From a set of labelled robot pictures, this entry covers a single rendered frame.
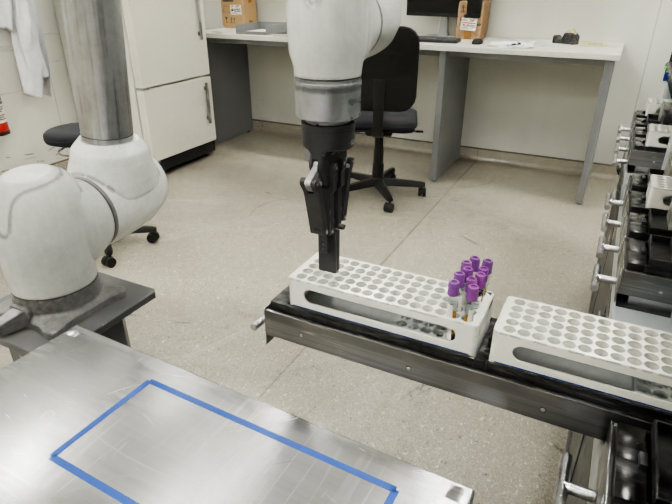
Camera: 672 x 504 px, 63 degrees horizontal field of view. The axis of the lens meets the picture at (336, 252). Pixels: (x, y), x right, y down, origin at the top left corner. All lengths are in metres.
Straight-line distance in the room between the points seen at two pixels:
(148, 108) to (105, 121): 2.79
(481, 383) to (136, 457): 0.44
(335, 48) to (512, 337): 0.43
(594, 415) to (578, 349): 0.08
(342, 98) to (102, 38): 0.54
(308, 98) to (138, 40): 3.19
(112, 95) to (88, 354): 0.53
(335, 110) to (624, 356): 0.47
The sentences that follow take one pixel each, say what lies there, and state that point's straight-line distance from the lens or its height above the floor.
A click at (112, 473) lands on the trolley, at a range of 0.65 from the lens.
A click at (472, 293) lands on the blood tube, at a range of 0.73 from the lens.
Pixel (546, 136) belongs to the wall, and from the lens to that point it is 4.31.
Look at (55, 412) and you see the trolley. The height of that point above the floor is 0.82.
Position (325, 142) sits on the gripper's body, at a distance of 0.74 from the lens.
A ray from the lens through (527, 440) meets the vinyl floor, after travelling 1.87.
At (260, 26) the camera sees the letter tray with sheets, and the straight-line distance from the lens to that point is 4.68.
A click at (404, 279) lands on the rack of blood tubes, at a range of 0.84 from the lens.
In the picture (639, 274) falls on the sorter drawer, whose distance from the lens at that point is 1.12.
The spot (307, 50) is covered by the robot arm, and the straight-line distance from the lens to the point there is 0.72.
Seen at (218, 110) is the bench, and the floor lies 0.28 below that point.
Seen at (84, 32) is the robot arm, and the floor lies 1.19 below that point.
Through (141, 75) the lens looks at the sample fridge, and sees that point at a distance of 3.90.
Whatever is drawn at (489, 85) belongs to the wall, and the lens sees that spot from 4.31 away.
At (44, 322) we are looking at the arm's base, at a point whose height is 0.72.
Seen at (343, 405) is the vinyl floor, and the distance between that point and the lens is 1.89.
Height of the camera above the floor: 1.28
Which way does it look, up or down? 27 degrees down
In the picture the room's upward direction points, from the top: straight up
